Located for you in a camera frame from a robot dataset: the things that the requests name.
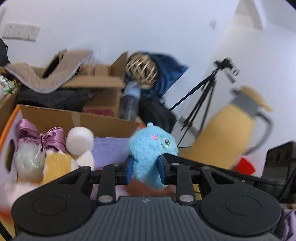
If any dark blue cloth bag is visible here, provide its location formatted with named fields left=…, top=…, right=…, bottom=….
left=142, top=52, right=189, bottom=100

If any large brown cardboard box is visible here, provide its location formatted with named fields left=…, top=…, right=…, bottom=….
left=59, top=52, right=127, bottom=118

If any yellow thermos jug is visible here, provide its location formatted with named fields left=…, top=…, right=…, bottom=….
left=184, top=86, right=273, bottom=169

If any pink satin bow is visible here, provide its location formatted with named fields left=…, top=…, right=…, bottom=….
left=16, top=119, right=66, bottom=152

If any black camera tripod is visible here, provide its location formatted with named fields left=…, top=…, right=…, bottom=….
left=169, top=58, right=240, bottom=146

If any small brown cardboard box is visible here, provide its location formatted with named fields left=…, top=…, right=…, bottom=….
left=0, top=67, right=21, bottom=133

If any woven rattan ball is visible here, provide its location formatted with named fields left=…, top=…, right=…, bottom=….
left=125, top=52, right=158, bottom=89

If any black fabric under mat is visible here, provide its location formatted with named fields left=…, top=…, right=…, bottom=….
left=16, top=88, right=93, bottom=112

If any red cardboard box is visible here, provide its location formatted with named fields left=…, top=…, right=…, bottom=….
left=0, top=104, right=149, bottom=218

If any blue fluffy plush toy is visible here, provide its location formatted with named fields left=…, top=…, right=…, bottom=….
left=128, top=123, right=179, bottom=190

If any purple linen pillow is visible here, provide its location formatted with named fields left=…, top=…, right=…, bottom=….
left=92, top=137, right=130, bottom=170

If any white and yellow plush toy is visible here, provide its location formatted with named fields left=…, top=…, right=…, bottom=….
left=1, top=152, right=79, bottom=205

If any red plastic cup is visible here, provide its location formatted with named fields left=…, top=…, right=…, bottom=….
left=233, top=157, right=256, bottom=175

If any white sponge block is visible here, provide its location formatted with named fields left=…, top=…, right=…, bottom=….
left=76, top=151, right=95, bottom=171

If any white wall socket strip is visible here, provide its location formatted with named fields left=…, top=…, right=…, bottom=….
left=2, top=22, right=41, bottom=42

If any translucent green mesh puff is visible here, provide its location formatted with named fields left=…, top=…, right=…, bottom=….
left=14, top=142, right=45, bottom=180

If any white foam cylinder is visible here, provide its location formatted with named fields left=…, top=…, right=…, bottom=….
left=66, top=126, right=94, bottom=156

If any beige plush mat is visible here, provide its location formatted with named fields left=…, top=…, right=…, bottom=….
left=4, top=50, right=93, bottom=94

